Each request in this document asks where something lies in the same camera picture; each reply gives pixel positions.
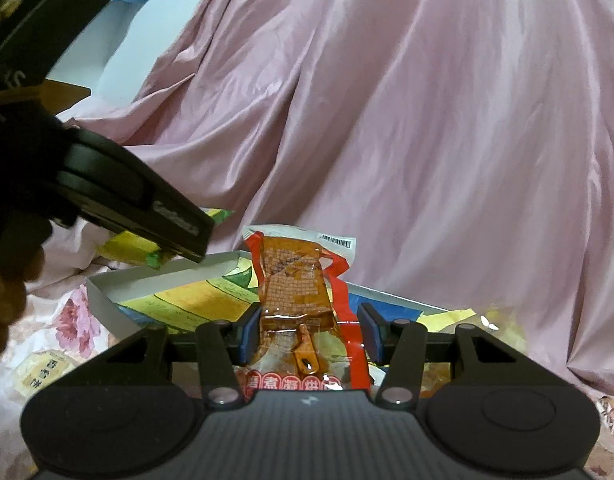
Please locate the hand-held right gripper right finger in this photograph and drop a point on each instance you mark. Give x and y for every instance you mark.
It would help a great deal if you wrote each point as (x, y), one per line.
(371, 336)

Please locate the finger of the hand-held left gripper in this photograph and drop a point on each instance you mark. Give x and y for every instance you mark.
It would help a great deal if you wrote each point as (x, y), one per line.
(177, 220)

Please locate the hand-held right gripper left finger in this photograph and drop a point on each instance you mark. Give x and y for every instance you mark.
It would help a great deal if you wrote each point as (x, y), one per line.
(249, 336)

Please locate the yellow and green snack packet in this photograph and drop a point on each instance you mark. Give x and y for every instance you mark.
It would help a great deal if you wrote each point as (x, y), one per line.
(129, 249)

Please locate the orange and red snack packet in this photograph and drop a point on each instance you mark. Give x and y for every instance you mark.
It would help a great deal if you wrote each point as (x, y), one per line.
(292, 280)

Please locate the white box with colourful lining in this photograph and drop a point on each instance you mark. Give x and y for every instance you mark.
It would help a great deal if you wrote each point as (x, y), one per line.
(112, 287)

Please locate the person's left hand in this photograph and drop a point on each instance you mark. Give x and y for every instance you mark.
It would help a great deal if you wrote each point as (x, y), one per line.
(2, 305)

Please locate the floral bedsheet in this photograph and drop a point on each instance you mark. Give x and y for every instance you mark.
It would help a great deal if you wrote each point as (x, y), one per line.
(72, 322)

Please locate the pale yellow snack packet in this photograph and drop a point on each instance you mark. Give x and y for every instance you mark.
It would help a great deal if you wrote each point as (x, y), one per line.
(39, 372)

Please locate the pink satin blanket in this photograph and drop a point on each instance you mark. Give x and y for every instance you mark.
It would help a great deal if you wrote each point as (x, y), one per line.
(387, 110)

